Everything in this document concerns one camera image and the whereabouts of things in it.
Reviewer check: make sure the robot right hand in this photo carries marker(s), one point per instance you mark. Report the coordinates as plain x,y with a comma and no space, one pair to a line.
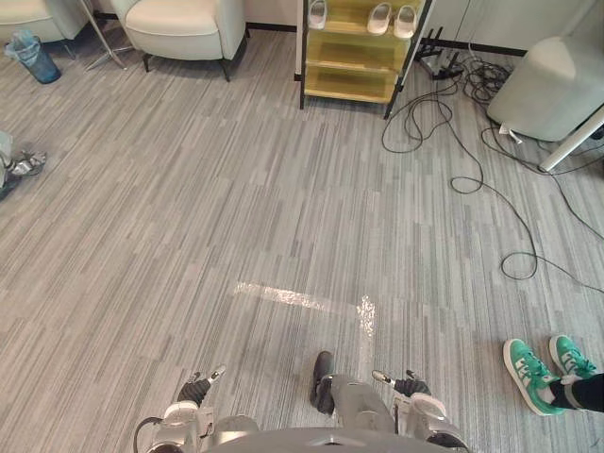
411,386

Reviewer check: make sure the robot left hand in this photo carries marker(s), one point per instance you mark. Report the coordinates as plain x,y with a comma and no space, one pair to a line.
197,388

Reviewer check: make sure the grey robot torso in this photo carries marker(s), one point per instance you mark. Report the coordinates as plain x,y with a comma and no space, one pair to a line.
321,441

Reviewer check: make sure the green white sneaker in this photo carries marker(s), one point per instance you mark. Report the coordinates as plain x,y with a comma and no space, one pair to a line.
528,373
571,356

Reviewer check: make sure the person's leg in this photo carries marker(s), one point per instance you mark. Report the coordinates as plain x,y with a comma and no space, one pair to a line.
582,389

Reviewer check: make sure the grey patterned shoe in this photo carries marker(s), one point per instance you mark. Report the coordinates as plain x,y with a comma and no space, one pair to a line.
28,162

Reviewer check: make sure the white table leg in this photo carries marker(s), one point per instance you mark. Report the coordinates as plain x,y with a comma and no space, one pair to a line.
571,144

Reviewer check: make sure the black wifi router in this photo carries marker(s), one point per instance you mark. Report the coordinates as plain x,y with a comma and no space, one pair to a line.
441,63

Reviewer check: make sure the grey pouf seat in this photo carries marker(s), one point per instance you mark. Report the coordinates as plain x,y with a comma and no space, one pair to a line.
542,89

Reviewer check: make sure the metal tripod stand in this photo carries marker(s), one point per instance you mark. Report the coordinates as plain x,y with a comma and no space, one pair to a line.
101,42

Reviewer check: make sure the cream armchair black legs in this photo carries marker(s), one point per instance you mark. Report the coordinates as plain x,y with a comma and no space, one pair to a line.
181,28

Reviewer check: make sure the white slipper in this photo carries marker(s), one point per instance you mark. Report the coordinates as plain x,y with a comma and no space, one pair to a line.
380,18
405,21
317,13

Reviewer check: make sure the blue trash bin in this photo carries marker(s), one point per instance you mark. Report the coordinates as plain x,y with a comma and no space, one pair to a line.
35,59

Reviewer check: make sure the yellow shoe rack black frame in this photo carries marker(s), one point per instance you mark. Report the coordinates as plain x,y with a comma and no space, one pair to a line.
351,56

